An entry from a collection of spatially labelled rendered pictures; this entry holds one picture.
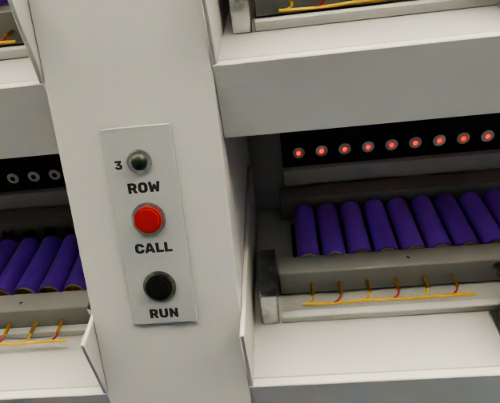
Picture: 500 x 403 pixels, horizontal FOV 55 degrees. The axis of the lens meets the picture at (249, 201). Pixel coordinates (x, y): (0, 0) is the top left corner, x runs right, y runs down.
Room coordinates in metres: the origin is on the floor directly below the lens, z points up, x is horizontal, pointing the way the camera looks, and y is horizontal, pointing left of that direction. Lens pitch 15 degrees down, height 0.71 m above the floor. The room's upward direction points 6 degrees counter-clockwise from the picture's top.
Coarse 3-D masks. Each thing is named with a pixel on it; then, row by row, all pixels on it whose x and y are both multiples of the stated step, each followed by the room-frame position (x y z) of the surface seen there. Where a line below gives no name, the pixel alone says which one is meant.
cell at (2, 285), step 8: (24, 240) 0.42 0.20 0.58; (32, 240) 0.42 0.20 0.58; (24, 248) 0.41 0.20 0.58; (32, 248) 0.41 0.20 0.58; (16, 256) 0.40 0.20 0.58; (24, 256) 0.40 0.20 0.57; (32, 256) 0.40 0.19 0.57; (8, 264) 0.39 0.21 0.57; (16, 264) 0.39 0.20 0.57; (24, 264) 0.39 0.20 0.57; (8, 272) 0.38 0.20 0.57; (16, 272) 0.38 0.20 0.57; (24, 272) 0.39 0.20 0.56; (0, 280) 0.37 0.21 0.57; (8, 280) 0.37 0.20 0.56; (16, 280) 0.38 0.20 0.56; (0, 288) 0.36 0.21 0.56; (8, 288) 0.36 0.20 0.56
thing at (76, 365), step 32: (32, 192) 0.45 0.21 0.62; (64, 192) 0.45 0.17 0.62; (0, 352) 0.32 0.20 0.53; (32, 352) 0.32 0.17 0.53; (64, 352) 0.32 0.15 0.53; (96, 352) 0.28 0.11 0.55; (0, 384) 0.30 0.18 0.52; (32, 384) 0.29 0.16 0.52; (64, 384) 0.29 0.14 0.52; (96, 384) 0.29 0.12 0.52
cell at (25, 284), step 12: (48, 240) 0.41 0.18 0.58; (60, 240) 0.42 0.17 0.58; (36, 252) 0.40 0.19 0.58; (48, 252) 0.40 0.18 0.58; (36, 264) 0.38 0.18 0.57; (48, 264) 0.39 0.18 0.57; (24, 276) 0.37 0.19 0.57; (36, 276) 0.37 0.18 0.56; (24, 288) 0.36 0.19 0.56; (36, 288) 0.36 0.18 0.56
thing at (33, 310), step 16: (0, 304) 0.34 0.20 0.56; (16, 304) 0.34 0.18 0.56; (32, 304) 0.33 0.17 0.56; (48, 304) 0.33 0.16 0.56; (64, 304) 0.33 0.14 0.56; (80, 304) 0.33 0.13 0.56; (0, 320) 0.33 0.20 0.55; (16, 320) 0.33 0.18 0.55; (32, 320) 0.33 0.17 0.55; (48, 320) 0.33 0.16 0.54; (64, 320) 0.33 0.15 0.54; (80, 320) 0.33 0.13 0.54
